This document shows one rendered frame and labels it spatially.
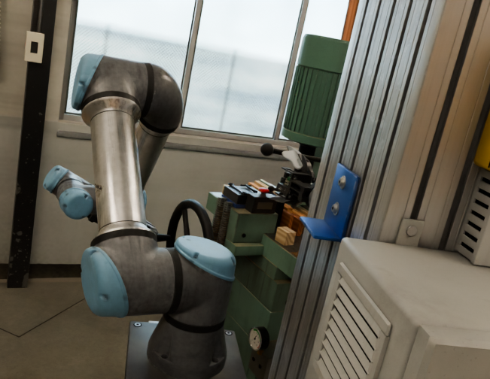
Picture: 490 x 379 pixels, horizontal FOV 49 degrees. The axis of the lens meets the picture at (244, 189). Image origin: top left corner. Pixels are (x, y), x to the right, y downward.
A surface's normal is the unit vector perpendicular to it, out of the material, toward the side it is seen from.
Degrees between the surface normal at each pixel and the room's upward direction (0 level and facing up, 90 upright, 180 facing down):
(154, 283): 68
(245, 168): 90
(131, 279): 58
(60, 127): 90
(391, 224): 90
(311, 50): 90
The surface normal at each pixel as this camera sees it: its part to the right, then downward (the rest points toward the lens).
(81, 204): 0.43, 0.34
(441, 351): 0.15, 0.29
